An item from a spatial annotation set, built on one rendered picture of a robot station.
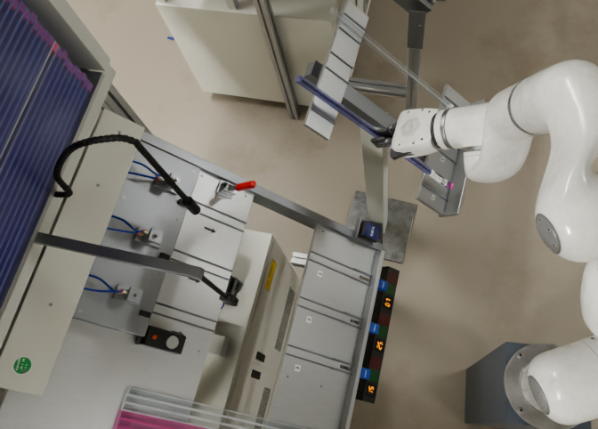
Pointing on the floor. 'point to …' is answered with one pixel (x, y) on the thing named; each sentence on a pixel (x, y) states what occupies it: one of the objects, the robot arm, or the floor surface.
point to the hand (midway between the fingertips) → (382, 138)
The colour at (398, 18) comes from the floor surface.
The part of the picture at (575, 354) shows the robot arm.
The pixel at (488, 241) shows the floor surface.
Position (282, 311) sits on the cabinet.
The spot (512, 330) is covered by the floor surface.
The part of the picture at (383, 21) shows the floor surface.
